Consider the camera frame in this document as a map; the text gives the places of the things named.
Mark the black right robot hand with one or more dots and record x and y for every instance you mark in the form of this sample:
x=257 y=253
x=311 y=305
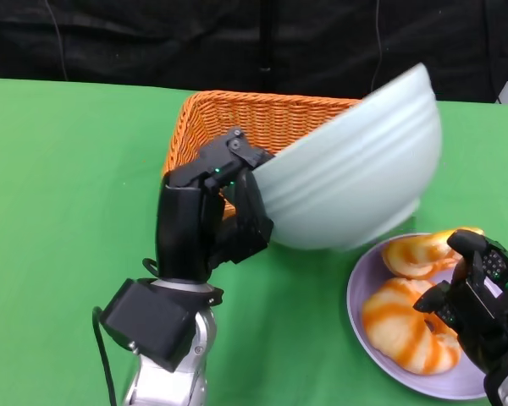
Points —
x=491 y=313

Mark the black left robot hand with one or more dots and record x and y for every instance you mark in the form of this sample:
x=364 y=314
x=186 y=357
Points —
x=180 y=228

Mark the round pumpkin-shaped bread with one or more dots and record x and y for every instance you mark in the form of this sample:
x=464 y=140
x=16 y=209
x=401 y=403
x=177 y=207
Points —
x=398 y=325

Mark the elongated ribbed bread loaf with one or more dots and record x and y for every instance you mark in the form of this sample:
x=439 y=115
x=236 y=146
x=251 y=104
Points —
x=415 y=254

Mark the grey-green bowl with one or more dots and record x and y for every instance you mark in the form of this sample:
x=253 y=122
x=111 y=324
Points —
x=351 y=177

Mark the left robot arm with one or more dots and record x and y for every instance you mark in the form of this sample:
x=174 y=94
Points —
x=169 y=385

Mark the lavender plate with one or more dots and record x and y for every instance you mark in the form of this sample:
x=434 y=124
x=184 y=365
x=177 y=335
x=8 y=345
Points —
x=360 y=296

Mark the orange wicker basket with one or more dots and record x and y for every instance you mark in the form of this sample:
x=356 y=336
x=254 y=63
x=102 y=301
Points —
x=258 y=118

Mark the green tablecloth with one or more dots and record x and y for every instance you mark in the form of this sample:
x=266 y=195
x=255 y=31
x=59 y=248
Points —
x=67 y=169

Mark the black backdrop cloth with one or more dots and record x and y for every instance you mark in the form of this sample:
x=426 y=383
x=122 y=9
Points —
x=152 y=38

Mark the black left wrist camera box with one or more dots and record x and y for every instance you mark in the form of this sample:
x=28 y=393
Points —
x=148 y=321

